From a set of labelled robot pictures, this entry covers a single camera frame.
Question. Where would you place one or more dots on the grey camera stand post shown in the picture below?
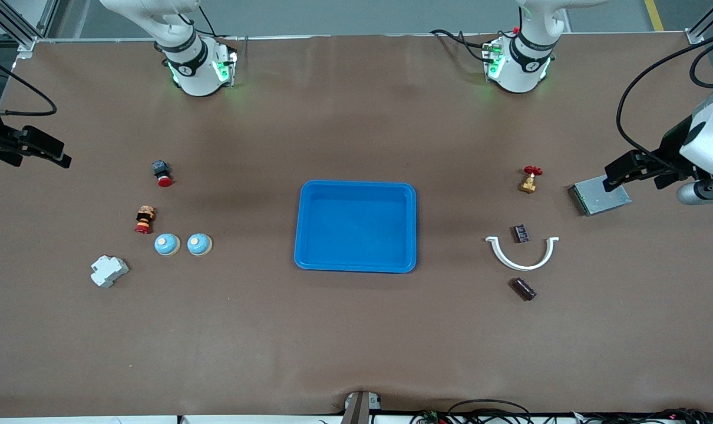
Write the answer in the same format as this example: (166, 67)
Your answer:
(356, 412)

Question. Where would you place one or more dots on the grey metal box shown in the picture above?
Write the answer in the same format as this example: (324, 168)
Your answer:
(592, 203)

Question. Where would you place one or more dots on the white circuit breaker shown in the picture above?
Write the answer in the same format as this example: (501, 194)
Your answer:
(108, 272)

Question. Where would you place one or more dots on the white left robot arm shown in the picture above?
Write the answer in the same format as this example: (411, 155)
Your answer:
(524, 76)

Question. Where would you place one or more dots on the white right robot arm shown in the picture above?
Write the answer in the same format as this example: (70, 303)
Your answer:
(194, 76)

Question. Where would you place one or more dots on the brown table mat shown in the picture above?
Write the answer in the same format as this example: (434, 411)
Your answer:
(356, 341)

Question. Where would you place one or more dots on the blue plastic tray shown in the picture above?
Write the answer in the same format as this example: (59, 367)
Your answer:
(356, 229)

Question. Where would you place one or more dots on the brown cylindrical capacitor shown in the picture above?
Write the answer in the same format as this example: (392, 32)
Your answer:
(524, 289)
(521, 234)

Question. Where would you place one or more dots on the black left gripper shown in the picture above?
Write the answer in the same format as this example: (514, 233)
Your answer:
(674, 148)

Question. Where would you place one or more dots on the red push button black base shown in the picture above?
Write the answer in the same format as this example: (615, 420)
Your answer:
(164, 181)

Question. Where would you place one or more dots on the blue call bell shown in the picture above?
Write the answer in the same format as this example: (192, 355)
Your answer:
(167, 244)
(199, 244)

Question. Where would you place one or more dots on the red yellow emergency stop button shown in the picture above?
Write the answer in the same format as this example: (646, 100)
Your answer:
(144, 222)

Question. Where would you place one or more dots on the aluminium frame profile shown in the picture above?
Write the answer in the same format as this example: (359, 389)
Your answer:
(695, 36)
(26, 44)

